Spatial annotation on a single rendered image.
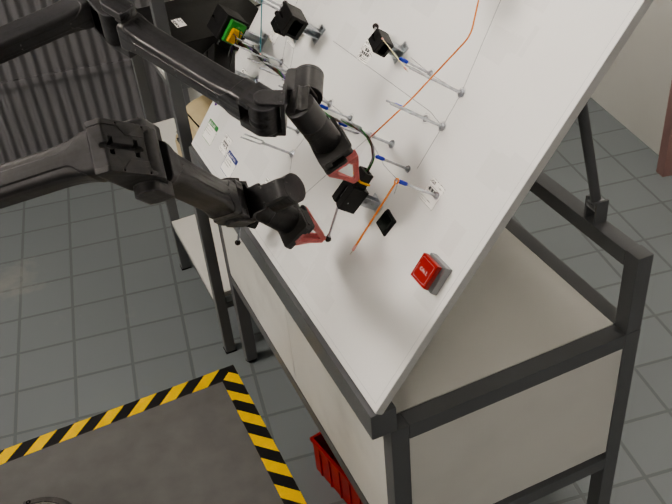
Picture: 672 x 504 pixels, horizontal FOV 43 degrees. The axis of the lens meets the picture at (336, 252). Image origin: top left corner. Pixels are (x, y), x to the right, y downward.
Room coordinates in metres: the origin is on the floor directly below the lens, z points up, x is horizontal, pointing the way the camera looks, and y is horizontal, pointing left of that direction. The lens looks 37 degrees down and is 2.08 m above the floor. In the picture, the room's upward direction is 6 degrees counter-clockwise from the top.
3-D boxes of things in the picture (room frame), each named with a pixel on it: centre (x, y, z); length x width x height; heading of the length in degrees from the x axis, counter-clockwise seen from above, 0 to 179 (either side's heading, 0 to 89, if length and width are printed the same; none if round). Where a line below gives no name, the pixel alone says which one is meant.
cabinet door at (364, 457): (1.40, 0.04, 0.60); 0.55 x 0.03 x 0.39; 21
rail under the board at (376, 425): (1.65, 0.16, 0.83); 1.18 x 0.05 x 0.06; 21
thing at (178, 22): (2.52, 0.33, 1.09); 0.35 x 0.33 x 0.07; 21
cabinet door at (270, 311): (1.92, 0.23, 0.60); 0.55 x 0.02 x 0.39; 21
